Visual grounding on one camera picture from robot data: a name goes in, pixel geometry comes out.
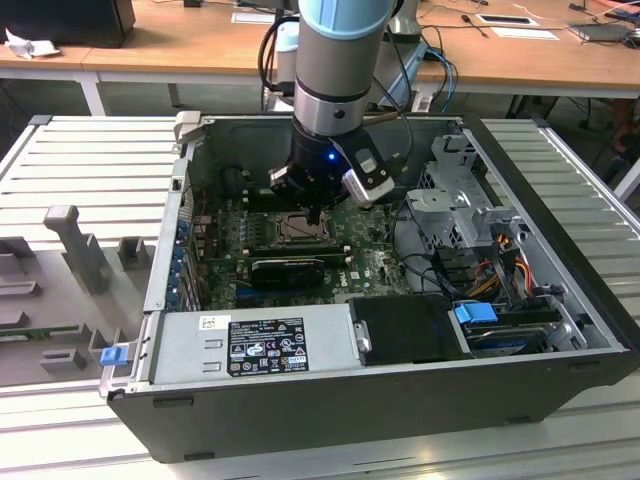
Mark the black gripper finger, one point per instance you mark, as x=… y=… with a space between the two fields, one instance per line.
x=319 y=215
x=312 y=212

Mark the silver topped CPU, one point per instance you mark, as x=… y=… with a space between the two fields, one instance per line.
x=295 y=227

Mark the CPU socket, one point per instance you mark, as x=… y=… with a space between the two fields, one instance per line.
x=300 y=244

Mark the black RAM slot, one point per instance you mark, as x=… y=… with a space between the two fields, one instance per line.
x=257 y=201
x=257 y=191
x=257 y=196
x=257 y=206

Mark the blue expansion slot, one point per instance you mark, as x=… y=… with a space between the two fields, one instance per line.
x=248 y=290

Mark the green motherboard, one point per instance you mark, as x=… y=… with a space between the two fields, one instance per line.
x=370 y=260

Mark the black graphics card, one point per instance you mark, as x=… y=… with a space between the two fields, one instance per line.
x=285 y=275

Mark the black cylindrical component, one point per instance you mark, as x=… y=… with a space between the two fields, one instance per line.
x=231 y=181

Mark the metal drive cage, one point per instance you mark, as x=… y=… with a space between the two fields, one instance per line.
x=435 y=200

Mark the pale blue teach pendant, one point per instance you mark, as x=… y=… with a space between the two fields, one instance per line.
x=411 y=70

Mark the black plastic shroud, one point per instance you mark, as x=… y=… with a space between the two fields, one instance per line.
x=400 y=330

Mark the white paper sheet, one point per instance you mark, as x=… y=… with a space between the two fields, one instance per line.
x=525 y=33
x=250 y=17

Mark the wooden desk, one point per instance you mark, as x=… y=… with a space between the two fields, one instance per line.
x=200 y=45
x=60 y=60

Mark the hard disk in blue carrier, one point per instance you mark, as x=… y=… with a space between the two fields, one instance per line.
x=472 y=316

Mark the grey power supply unit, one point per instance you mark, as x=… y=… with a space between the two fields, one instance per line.
x=185 y=350

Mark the black open PC case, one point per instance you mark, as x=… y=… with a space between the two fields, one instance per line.
x=300 y=425

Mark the blue case latch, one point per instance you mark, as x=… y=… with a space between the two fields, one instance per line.
x=112 y=357

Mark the grey parts rack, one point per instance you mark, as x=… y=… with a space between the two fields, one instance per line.
x=65 y=310

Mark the black box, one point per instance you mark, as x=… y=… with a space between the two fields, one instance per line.
x=65 y=20

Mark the green RAM stick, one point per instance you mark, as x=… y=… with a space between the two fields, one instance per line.
x=40 y=330

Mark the crumpled white paper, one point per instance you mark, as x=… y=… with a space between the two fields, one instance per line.
x=30 y=47

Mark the dark notebook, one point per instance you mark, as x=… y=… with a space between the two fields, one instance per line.
x=600 y=31

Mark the person leg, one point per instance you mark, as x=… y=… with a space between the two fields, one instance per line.
x=627 y=120

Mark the small white wrist camera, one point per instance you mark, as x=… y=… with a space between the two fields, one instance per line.
x=280 y=179

